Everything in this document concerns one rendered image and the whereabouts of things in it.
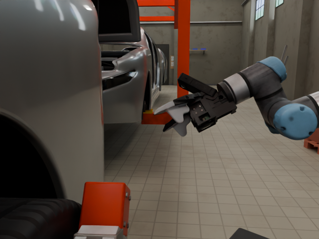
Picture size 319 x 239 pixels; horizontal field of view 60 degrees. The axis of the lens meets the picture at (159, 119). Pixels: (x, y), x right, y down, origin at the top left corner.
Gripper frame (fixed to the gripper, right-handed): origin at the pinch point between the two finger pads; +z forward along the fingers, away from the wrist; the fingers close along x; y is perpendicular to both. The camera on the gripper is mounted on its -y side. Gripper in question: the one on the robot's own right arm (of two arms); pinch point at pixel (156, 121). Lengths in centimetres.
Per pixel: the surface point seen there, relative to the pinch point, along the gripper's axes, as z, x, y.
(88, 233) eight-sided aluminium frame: 16.5, -26.5, 21.0
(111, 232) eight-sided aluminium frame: 13.3, -25.7, 22.3
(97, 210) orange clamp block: 15.8, -21.6, 17.6
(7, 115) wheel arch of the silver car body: 23.5, -26.7, -4.4
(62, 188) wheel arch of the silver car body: 31.7, 4.0, 3.4
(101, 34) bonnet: 17, 220, -226
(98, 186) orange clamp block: 14.2, -21.3, 13.9
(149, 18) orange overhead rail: -156, 881, -763
